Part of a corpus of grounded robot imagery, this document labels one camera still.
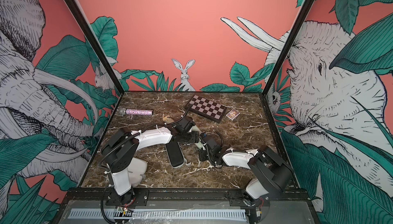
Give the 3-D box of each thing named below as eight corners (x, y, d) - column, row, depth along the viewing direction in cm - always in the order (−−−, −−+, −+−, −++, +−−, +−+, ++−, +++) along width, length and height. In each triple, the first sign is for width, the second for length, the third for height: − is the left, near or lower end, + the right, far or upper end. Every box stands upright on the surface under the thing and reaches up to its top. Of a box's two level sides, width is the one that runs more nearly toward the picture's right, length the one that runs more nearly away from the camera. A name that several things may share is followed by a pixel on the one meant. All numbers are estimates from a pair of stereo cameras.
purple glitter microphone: (119, 115, 108) (116, 111, 105) (121, 110, 111) (119, 107, 108) (151, 117, 107) (150, 114, 104) (153, 113, 110) (152, 109, 107)
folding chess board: (185, 108, 113) (184, 106, 110) (193, 97, 121) (193, 94, 118) (219, 122, 105) (220, 120, 103) (226, 109, 113) (227, 106, 111)
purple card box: (232, 120, 107) (232, 118, 105) (226, 115, 109) (226, 114, 108) (239, 114, 110) (239, 112, 109) (233, 110, 113) (233, 108, 111)
